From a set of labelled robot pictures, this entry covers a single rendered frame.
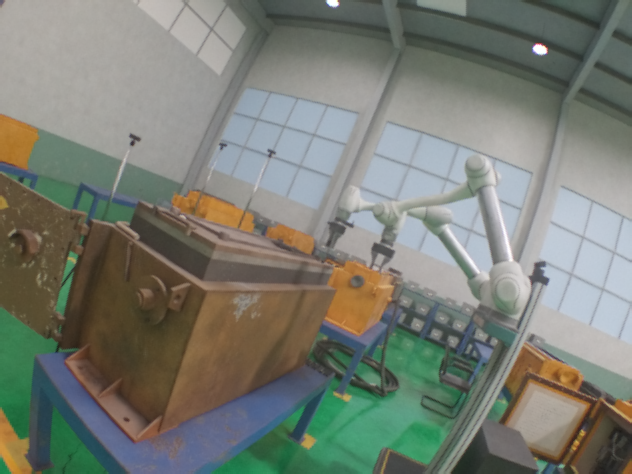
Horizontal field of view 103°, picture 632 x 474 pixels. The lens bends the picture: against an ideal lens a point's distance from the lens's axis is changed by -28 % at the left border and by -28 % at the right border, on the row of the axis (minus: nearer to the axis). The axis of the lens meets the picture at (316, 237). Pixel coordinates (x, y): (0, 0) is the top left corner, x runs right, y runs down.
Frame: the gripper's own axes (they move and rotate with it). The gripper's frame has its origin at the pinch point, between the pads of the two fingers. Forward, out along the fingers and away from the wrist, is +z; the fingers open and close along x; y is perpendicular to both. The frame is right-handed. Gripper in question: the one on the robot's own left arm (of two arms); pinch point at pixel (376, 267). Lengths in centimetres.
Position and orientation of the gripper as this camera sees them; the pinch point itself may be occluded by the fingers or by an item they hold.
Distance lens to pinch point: 203.5
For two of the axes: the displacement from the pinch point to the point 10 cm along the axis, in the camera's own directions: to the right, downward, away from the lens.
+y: -3.7, -1.4, -9.2
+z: -3.9, 9.2, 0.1
